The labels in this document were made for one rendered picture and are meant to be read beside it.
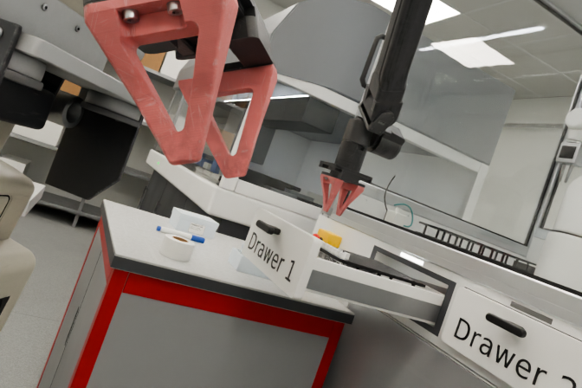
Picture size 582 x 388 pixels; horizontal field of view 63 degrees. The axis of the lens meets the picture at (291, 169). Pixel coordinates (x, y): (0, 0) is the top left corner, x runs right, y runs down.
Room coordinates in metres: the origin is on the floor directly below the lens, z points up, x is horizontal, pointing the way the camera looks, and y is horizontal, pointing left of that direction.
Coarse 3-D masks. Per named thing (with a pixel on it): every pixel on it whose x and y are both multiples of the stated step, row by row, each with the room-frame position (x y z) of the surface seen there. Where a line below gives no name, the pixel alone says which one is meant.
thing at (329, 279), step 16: (320, 272) 0.84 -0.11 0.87; (336, 272) 0.86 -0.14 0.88; (352, 272) 0.87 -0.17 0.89; (320, 288) 0.85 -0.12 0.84; (336, 288) 0.86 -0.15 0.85; (352, 288) 0.87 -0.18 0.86; (368, 288) 0.89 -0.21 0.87; (384, 288) 0.90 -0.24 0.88; (400, 288) 0.92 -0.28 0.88; (416, 288) 0.93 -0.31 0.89; (432, 288) 1.03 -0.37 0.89; (368, 304) 0.89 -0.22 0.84; (384, 304) 0.90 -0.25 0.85; (400, 304) 0.92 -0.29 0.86; (416, 304) 0.94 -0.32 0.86; (432, 304) 0.95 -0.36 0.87; (432, 320) 0.96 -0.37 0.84
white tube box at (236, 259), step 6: (234, 252) 1.21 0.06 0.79; (240, 252) 1.20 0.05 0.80; (234, 258) 1.19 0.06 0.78; (240, 258) 1.16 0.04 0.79; (246, 258) 1.16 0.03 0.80; (234, 264) 1.18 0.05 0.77; (240, 264) 1.16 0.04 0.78; (246, 264) 1.16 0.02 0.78; (252, 264) 1.17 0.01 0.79; (240, 270) 1.16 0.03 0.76; (246, 270) 1.16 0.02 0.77; (252, 270) 1.17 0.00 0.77; (258, 270) 1.18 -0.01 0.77; (258, 276) 1.18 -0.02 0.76; (264, 276) 1.18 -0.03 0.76
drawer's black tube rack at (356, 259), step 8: (336, 248) 1.09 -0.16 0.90; (352, 256) 1.03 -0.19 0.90; (360, 256) 1.09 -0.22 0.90; (352, 264) 0.91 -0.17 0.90; (360, 264) 0.93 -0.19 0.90; (368, 264) 0.99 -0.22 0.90; (376, 264) 1.04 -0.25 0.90; (384, 264) 1.12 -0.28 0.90; (368, 272) 1.11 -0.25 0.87; (376, 272) 0.94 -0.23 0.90; (384, 272) 0.94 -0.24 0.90; (392, 272) 1.00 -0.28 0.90; (400, 272) 1.07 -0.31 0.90; (400, 280) 0.96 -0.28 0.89; (408, 280) 0.97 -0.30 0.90
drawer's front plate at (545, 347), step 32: (448, 320) 0.91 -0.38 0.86; (480, 320) 0.85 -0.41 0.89; (512, 320) 0.80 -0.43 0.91; (480, 352) 0.83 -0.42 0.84; (512, 352) 0.78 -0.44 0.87; (544, 352) 0.73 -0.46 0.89; (576, 352) 0.69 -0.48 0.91; (512, 384) 0.76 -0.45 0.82; (544, 384) 0.72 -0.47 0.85; (576, 384) 0.68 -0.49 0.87
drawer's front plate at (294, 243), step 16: (272, 224) 0.97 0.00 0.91; (288, 224) 0.91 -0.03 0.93; (256, 240) 1.02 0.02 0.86; (272, 240) 0.95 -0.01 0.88; (288, 240) 0.89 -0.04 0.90; (304, 240) 0.84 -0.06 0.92; (320, 240) 0.82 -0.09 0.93; (256, 256) 0.99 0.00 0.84; (272, 256) 0.93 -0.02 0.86; (288, 256) 0.87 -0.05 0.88; (304, 256) 0.82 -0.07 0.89; (272, 272) 0.90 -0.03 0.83; (288, 272) 0.85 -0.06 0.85; (304, 272) 0.81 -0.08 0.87; (288, 288) 0.83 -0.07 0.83; (304, 288) 0.81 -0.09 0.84
